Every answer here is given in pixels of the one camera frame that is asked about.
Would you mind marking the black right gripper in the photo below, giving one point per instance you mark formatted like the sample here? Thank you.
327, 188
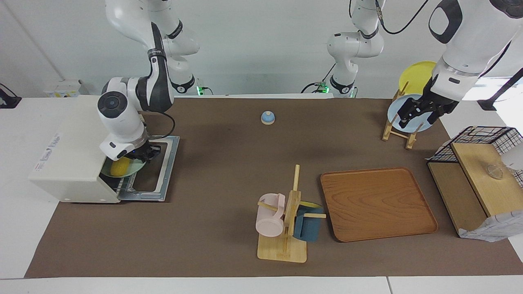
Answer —
146, 152

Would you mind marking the blue call bell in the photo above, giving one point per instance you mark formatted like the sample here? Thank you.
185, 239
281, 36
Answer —
267, 117

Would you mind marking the white box yellow labels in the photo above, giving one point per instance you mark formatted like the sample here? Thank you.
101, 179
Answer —
63, 87

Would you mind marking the wooden serving tray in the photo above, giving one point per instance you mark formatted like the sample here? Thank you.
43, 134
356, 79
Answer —
376, 204

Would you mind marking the pale green plate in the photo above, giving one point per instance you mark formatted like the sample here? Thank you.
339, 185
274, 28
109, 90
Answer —
137, 166

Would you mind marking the clear glass cup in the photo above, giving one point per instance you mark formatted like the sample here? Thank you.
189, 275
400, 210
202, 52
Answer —
495, 171

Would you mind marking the wooden mug tree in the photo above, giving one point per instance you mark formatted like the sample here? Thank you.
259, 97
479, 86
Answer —
282, 247

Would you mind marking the white toaster oven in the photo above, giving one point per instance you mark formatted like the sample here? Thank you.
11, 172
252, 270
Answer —
69, 163

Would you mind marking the dark blue mug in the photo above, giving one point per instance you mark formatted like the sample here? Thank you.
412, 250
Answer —
308, 226

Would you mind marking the yellow plate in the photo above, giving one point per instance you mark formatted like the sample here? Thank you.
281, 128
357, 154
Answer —
416, 75

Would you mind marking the brown table mat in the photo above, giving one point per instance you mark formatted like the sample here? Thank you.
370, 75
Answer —
229, 183

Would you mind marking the pink mug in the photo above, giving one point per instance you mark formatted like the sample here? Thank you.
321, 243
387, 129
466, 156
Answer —
269, 222

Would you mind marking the black camera stand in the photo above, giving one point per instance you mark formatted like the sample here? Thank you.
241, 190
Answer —
500, 92

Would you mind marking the yellow corn cob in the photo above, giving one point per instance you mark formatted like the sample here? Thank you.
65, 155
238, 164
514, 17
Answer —
120, 167

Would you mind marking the wooden dish rack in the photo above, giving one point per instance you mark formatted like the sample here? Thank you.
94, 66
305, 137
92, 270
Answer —
388, 130

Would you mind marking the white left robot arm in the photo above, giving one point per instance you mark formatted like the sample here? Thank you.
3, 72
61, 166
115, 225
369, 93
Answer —
474, 36

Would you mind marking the light blue plate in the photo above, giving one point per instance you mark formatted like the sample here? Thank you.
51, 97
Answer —
421, 122

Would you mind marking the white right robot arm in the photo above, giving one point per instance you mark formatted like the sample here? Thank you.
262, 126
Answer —
122, 118

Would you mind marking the black device on table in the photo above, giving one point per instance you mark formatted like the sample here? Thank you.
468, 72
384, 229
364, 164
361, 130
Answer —
8, 98

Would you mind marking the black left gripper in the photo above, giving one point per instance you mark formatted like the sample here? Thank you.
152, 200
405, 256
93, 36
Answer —
439, 102

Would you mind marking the white plastic sheet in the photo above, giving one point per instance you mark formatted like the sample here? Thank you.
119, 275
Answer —
514, 157

